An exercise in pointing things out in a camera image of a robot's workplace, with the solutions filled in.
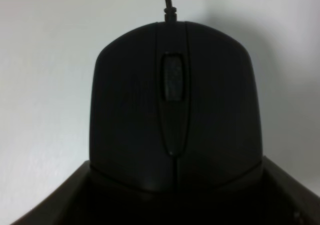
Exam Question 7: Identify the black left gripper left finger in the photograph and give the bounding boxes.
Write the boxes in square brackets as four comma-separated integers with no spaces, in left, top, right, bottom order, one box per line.
[8,159,106,225]

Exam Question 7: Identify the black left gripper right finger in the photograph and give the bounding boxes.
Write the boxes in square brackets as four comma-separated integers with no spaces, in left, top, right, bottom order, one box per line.
[239,156,320,225]

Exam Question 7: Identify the black wired computer mouse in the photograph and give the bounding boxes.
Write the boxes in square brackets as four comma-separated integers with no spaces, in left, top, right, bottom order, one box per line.
[89,0,263,193]

